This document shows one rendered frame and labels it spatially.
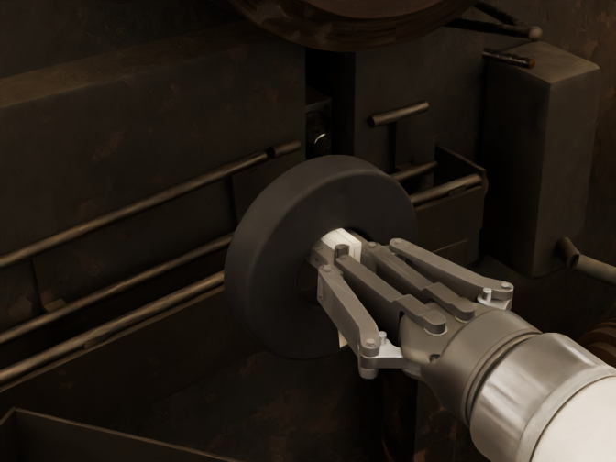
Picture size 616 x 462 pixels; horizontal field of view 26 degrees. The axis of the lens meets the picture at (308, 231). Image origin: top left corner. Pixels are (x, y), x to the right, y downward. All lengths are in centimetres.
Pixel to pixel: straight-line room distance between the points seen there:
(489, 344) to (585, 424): 9
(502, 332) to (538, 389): 6
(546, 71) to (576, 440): 68
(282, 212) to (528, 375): 22
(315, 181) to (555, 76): 51
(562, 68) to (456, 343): 61
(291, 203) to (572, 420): 26
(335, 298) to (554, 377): 18
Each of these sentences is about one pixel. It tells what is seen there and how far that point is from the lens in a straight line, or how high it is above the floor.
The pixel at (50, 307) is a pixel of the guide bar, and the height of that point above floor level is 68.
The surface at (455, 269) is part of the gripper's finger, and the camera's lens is 92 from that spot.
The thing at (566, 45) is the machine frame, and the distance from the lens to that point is 152.
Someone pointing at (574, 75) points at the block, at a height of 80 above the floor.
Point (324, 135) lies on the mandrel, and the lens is 134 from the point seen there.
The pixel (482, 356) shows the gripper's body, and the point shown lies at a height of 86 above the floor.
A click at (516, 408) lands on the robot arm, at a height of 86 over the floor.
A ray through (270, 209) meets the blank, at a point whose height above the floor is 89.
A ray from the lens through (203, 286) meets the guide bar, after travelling 119.
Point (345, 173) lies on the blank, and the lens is 93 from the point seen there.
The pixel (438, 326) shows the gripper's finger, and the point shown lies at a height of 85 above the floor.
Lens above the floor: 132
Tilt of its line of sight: 29 degrees down
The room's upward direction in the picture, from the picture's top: straight up
